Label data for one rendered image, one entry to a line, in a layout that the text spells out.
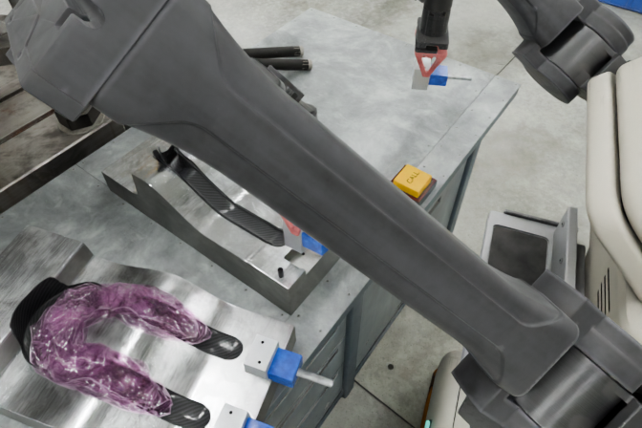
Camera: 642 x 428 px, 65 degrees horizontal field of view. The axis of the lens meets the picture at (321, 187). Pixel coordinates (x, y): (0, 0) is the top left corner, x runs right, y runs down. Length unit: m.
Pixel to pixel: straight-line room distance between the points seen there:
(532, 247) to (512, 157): 1.72
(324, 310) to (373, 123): 0.52
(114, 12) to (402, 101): 1.14
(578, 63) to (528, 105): 2.08
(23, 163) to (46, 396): 0.65
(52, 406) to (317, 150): 0.67
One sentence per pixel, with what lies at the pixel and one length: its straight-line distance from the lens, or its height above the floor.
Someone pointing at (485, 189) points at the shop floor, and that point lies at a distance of 2.26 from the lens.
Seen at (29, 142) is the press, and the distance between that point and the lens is 1.40.
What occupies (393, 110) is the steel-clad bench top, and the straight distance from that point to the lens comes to 1.28.
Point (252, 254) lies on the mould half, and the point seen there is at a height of 0.89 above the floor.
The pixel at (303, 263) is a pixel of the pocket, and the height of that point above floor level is 0.86.
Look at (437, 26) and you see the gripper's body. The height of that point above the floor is 1.07.
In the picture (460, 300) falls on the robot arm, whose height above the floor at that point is 1.35.
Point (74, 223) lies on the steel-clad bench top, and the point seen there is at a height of 0.80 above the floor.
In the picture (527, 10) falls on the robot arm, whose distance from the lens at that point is 0.67.
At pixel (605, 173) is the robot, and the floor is 1.31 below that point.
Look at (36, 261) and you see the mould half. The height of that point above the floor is 0.91.
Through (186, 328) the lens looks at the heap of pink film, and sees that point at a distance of 0.82.
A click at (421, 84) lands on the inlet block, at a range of 1.17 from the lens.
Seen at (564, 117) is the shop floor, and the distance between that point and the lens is 2.76.
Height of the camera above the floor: 1.60
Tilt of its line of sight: 48 degrees down
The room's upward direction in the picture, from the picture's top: 1 degrees counter-clockwise
